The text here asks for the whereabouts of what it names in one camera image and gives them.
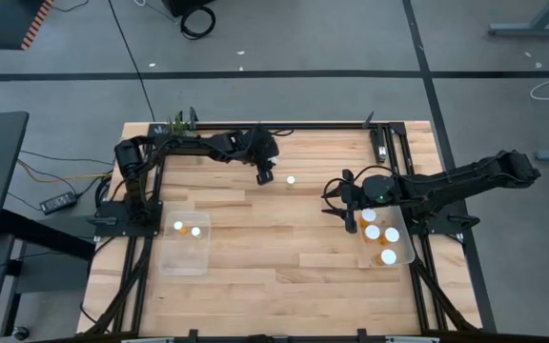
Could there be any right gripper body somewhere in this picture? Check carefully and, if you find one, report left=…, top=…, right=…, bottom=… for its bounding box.
left=341, top=170, right=396, bottom=211

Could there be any potted green plant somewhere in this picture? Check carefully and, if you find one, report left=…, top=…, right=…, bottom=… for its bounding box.
left=153, top=111, right=194, bottom=137

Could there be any black power adapter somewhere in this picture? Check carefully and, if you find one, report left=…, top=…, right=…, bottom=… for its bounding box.
left=39, top=191, right=77, bottom=215

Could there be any long black floor cable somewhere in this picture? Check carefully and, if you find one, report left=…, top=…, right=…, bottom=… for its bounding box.
left=107, top=0, right=157, bottom=123

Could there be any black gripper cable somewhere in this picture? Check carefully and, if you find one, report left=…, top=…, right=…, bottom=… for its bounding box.
left=324, top=164, right=402, bottom=213

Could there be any yellow floor cable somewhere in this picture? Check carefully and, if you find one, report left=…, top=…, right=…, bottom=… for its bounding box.
left=15, top=159, right=113, bottom=185

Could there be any black mat orange striped border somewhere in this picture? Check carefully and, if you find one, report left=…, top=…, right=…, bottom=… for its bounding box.
left=0, top=0, right=56, bottom=51

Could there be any black silver bracket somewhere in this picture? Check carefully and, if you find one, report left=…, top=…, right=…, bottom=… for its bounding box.
left=376, top=128, right=390, bottom=164

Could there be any coiled black cable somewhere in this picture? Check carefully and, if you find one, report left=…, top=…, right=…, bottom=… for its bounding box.
left=179, top=5, right=217, bottom=41

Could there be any black desk leg beam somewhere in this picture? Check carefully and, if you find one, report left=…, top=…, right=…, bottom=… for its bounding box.
left=0, top=208, right=97, bottom=262

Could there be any clear plastic bin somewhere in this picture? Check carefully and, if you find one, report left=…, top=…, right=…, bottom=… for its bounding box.
left=355, top=201, right=417, bottom=269
left=158, top=211, right=213, bottom=277

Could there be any black metal table frame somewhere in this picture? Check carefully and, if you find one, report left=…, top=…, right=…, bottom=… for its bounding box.
left=81, top=108, right=485, bottom=343

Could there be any black floor box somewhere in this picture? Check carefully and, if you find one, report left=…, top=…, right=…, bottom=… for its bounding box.
left=162, top=0, right=216, bottom=18

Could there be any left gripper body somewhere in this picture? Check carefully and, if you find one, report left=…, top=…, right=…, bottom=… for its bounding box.
left=238, top=127, right=280, bottom=168

